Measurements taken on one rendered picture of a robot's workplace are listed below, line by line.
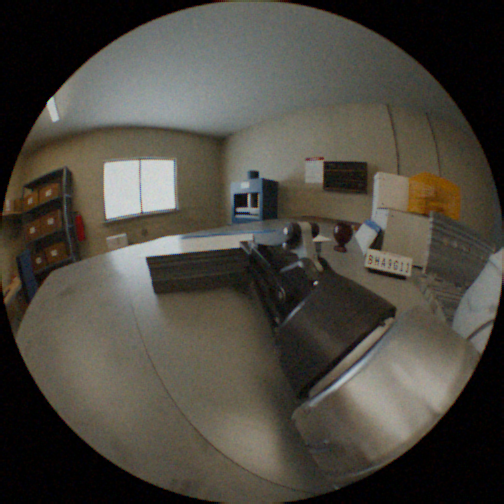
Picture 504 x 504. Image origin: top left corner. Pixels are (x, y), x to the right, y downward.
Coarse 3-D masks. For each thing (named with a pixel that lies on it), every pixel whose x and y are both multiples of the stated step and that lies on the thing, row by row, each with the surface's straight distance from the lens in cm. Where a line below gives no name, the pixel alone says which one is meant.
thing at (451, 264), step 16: (432, 224) 52; (448, 224) 58; (464, 224) 63; (432, 240) 52; (448, 240) 58; (464, 240) 64; (480, 240) 73; (432, 256) 52; (448, 256) 58; (464, 256) 64; (448, 272) 58; (464, 272) 64; (480, 272) 75
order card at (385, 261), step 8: (368, 248) 50; (368, 256) 49; (376, 256) 50; (384, 256) 51; (392, 256) 52; (400, 256) 53; (368, 264) 49; (376, 264) 50; (384, 264) 50; (392, 264) 51; (400, 264) 53; (408, 264) 54; (392, 272) 51; (400, 272) 52; (408, 272) 54
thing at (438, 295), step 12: (432, 276) 55; (420, 288) 52; (432, 288) 51; (444, 288) 56; (456, 288) 65; (468, 288) 69; (432, 300) 45; (444, 300) 48; (456, 300) 54; (444, 312) 41
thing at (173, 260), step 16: (160, 256) 30; (176, 256) 29; (192, 256) 29; (208, 256) 29; (224, 256) 29; (240, 256) 29; (288, 256) 34; (160, 272) 31; (176, 272) 31; (192, 272) 30; (208, 272) 30; (224, 272) 30; (240, 272) 31; (160, 288) 33; (176, 288) 32; (192, 288) 32; (208, 288) 32
